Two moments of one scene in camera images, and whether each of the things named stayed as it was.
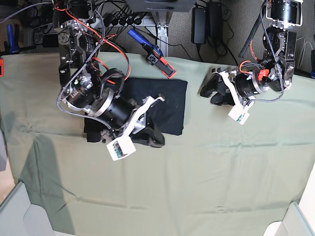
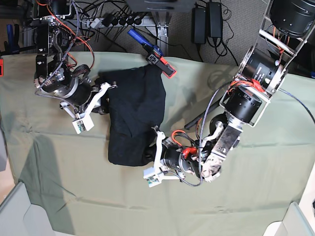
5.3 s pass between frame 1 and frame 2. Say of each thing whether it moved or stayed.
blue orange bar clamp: stayed
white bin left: stayed
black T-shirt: moved
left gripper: moved
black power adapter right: stayed
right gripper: moved
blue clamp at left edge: stayed
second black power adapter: stayed
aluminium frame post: stayed
